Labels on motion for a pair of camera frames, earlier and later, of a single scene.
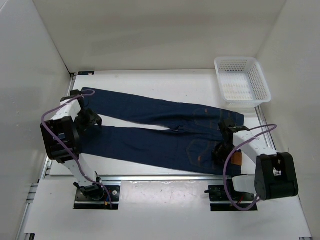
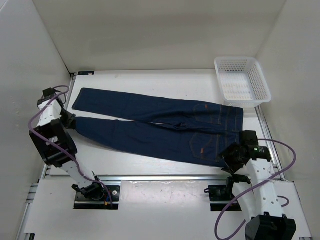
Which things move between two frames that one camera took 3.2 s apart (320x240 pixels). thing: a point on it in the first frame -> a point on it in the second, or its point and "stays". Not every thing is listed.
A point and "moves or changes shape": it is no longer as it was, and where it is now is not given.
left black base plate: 82,202 stays
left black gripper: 93,116 -> 70,123
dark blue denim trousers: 189,145 moves or changes shape
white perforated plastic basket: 241,81 stays
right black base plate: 217,193 stays
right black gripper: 217,152 -> 226,154
